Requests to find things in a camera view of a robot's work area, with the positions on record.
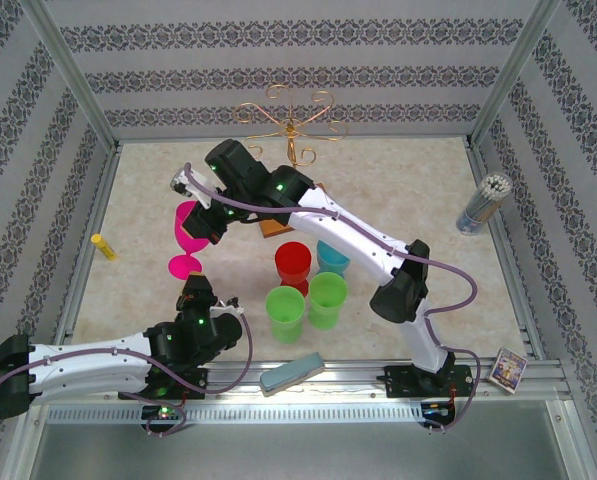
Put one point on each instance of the pink wine glass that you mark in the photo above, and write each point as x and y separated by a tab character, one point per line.
184	267

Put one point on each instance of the green wine glass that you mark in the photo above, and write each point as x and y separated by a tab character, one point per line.
327	295
285	310

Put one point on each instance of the red wine glass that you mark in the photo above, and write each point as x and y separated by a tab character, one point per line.
293	260

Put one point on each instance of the blue wine glass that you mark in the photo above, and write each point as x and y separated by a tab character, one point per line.
330	260

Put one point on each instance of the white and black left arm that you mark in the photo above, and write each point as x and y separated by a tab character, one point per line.
88	367

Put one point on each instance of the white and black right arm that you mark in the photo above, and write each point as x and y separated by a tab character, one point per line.
348	227

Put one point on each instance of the small circuit board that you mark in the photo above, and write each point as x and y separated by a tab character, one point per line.
165	412
435	411

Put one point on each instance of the yellow glue stick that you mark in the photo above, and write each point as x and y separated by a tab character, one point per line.
103	246

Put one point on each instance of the grey sponge block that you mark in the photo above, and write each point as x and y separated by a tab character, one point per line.
290	375

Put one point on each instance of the small printed card box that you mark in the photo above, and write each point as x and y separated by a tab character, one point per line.
508	370

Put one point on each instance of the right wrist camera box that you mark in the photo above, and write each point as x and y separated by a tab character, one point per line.
190	187

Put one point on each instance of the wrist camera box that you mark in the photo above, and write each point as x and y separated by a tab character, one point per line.
190	187
228	306

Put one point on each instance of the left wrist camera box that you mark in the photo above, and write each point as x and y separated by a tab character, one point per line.
228	306

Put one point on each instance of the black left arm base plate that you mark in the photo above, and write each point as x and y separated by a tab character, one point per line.
198	382

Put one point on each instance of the aluminium side rail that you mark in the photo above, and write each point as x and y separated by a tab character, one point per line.
79	280
508	260

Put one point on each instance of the aluminium mounting rail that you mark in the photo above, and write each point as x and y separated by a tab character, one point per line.
358	380

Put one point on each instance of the aluminium frame post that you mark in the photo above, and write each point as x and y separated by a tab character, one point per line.
515	70
73	75

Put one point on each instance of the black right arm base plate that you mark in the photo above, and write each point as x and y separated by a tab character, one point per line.
403	382

